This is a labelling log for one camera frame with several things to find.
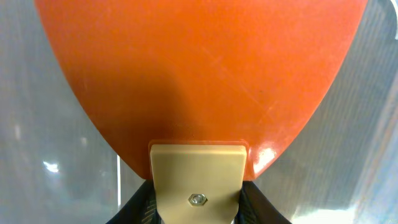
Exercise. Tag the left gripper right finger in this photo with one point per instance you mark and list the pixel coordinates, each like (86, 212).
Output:
(255, 208)

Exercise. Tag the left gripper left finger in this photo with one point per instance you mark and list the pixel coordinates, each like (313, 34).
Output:
(141, 208)

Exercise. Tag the orange scraper wooden handle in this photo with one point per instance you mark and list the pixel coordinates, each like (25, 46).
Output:
(199, 95)

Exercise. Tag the clear plastic container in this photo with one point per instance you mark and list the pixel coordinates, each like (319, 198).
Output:
(56, 168)

